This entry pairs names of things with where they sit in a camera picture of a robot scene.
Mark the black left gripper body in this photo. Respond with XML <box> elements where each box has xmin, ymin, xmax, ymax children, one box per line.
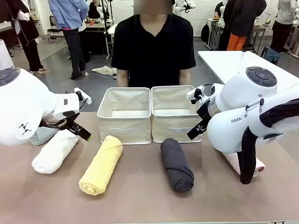
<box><xmin>39</xmin><ymin>113</ymin><xmax>81</xmax><ymax>134</ymax></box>

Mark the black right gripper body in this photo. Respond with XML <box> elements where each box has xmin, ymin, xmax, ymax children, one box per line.
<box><xmin>195</xmin><ymin>102</ymin><xmax>213</xmax><ymax>128</ymax></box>

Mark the light teal cone towel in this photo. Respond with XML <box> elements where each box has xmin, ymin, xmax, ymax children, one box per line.
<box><xmin>29</xmin><ymin>127</ymin><xmax>59</xmax><ymax>147</ymax></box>

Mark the white towel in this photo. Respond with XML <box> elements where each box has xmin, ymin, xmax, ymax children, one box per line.
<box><xmin>31</xmin><ymin>130</ymin><xmax>79</xmax><ymax>175</ymax></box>

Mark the yellow towel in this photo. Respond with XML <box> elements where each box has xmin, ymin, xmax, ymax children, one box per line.
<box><xmin>78</xmin><ymin>135</ymin><xmax>123</xmax><ymax>196</ymax></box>

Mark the dark grey towel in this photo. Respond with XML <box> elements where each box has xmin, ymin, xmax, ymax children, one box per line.
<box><xmin>160</xmin><ymin>138</ymin><xmax>195</xmax><ymax>193</ymax></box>

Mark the pink towel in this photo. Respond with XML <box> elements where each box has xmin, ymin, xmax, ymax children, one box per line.
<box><xmin>223</xmin><ymin>151</ymin><xmax>266</xmax><ymax>179</ymax></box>

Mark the person's right forearm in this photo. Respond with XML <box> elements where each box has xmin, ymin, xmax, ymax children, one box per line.
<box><xmin>116</xmin><ymin>68</ymin><xmax>129</xmax><ymax>88</ymax></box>

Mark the person's left forearm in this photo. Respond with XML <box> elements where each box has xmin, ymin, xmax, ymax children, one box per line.
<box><xmin>178</xmin><ymin>67</ymin><xmax>192</xmax><ymax>86</ymax></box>

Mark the cream fabric storage bin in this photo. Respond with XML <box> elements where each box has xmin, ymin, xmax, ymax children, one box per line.
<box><xmin>150</xmin><ymin>85</ymin><xmax>206</xmax><ymax>144</ymax></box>
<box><xmin>97</xmin><ymin>87</ymin><xmax>152</xmax><ymax>145</ymax></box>

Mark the white side table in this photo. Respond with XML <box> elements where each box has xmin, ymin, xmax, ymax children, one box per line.
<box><xmin>197</xmin><ymin>50</ymin><xmax>299</xmax><ymax>92</ymax></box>

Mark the beige cloth on floor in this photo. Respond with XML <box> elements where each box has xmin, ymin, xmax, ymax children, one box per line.
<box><xmin>91</xmin><ymin>66</ymin><xmax>117</xmax><ymax>76</ymax></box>

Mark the person in black polo shirt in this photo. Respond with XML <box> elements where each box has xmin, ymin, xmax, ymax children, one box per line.
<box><xmin>111</xmin><ymin>0</ymin><xmax>196</xmax><ymax>87</ymax></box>

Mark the black backpack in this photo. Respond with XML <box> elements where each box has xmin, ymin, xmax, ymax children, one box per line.
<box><xmin>201</xmin><ymin>22</ymin><xmax>211</xmax><ymax>43</ymax></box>

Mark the blue bag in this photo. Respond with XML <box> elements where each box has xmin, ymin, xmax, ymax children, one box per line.
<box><xmin>266</xmin><ymin>48</ymin><xmax>282</xmax><ymax>63</ymax></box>

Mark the black office chair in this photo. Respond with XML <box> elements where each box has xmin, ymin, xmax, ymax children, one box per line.
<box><xmin>47</xmin><ymin>15</ymin><xmax>65</xmax><ymax>45</ymax></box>

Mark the bystander in black dress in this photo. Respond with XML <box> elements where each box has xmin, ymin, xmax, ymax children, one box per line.
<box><xmin>6</xmin><ymin>0</ymin><xmax>49</xmax><ymax>75</ymax></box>

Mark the bystander with orange trousers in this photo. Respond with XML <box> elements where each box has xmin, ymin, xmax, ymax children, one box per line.
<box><xmin>223</xmin><ymin>0</ymin><xmax>267</xmax><ymax>51</ymax></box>

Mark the bystander in blue shirt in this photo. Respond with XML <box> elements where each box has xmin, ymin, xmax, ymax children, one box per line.
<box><xmin>48</xmin><ymin>0</ymin><xmax>90</xmax><ymax>80</ymax></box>

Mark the bystander in grey shirt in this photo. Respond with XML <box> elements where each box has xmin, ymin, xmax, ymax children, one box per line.
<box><xmin>270</xmin><ymin>0</ymin><xmax>297</xmax><ymax>54</ymax></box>

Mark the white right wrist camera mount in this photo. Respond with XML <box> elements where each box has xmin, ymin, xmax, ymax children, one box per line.
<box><xmin>186</xmin><ymin>85</ymin><xmax>212</xmax><ymax>105</ymax></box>

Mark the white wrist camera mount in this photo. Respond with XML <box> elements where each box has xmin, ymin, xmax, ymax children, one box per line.
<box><xmin>186</xmin><ymin>85</ymin><xmax>212</xmax><ymax>105</ymax></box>
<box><xmin>74</xmin><ymin>87</ymin><xmax>92</xmax><ymax>110</ymax></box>

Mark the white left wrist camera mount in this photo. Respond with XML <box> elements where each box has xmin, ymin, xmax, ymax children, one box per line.
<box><xmin>74</xmin><ymin>87</ymin><xmax>92</xmax><ymax>110</ymax></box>

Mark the black braided cable bundle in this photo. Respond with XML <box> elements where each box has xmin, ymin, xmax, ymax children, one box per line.
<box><xmin>239</xmin><ymin>98</ymin><xmax>299</xmax><ymax>185</ymax></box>

